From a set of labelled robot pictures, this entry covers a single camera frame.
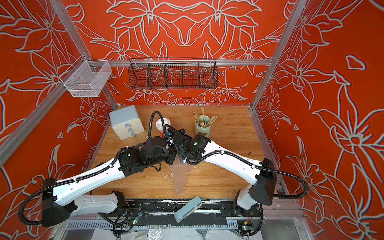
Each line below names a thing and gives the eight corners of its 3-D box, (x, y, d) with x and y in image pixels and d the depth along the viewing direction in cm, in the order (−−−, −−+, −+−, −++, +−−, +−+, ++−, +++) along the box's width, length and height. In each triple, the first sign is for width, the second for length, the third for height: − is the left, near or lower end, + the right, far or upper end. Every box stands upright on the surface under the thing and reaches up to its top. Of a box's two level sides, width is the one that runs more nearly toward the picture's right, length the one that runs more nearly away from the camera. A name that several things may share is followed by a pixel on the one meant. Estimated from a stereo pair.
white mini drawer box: (121, 142, 99) (112, 129, 88) (118, 126, 109) (109, 112, 97) (145, 133, 104) (139, 119, 92) (139, 118, 114) (133, 104, 102)
